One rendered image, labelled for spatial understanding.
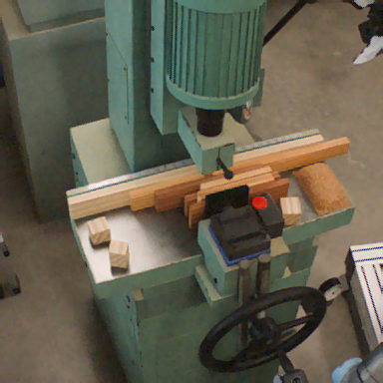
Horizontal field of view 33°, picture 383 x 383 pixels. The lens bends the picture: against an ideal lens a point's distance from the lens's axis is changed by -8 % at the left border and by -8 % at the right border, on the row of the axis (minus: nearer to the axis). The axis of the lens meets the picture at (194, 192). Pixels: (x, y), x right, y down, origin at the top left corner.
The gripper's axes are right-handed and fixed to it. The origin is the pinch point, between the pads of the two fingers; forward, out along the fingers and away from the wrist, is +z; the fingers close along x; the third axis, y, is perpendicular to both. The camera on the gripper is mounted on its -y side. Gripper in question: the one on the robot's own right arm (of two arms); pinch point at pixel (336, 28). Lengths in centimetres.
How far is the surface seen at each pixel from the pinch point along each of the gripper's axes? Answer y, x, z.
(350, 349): -105, 83, -33
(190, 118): -28.7, 6.0, 24.1
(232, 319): -18, 46, 30
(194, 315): -49, 47, 30
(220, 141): -23.8, 12.8, 20.9
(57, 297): -139, 36, 57
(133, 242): -35, 27, 41
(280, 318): -62, 56, 5
